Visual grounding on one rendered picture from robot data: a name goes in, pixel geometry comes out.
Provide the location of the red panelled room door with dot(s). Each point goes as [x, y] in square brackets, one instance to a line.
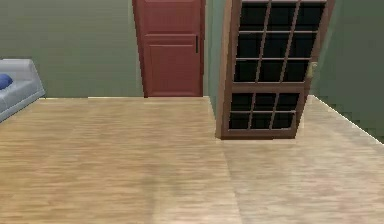
[170, 66]

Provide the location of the brown glazed room door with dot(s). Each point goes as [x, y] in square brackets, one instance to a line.
[233, 66]

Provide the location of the brass door knob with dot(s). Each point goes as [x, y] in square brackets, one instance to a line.
[311, 70]

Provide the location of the grey sofa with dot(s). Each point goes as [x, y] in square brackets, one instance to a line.
[20, 90]

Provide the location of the blue cushion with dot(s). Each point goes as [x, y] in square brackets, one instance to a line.
[4, 81]

